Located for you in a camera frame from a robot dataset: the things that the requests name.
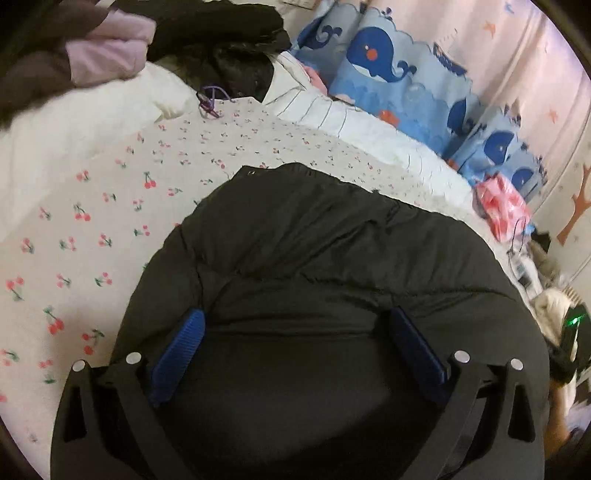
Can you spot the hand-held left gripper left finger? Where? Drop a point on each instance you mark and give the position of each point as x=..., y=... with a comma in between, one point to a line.
x=184, y=350

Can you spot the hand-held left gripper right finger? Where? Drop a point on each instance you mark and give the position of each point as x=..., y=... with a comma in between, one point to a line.
x=418, y=353

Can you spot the black puffer jacket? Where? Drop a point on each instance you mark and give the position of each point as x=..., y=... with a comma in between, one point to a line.
x=300, y=254

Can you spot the person's right forearm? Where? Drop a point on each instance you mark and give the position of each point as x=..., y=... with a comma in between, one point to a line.
x=561, y=429

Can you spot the pink checked cloth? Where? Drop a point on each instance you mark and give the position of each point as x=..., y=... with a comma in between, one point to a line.
x=501, y=207

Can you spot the cherry print bed sheet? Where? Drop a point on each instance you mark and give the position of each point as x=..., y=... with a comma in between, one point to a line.
x=92, y=207

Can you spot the white striped cloth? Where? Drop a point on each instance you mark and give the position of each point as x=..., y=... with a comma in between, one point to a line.
x=351, y=120

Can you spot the white quilt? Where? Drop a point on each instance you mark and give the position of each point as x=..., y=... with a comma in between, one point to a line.
x=69, y=120

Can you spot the whale print blue bed bumper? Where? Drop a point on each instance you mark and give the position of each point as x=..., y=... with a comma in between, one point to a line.
x=392, y=69

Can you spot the pink star print curtain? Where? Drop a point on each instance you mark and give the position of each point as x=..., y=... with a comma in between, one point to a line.
x=508, y=55

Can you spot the lilac puffer garment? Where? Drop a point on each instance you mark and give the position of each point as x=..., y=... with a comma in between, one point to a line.
x=111, y=50

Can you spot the black crumpled garment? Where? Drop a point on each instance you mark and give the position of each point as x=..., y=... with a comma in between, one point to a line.
x=221, y=41

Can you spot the brown garment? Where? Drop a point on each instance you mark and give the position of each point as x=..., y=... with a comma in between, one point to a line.
x=32, y=69

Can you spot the orange tree wall sticker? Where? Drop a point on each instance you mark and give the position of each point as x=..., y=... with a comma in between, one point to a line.
x=575, y=212

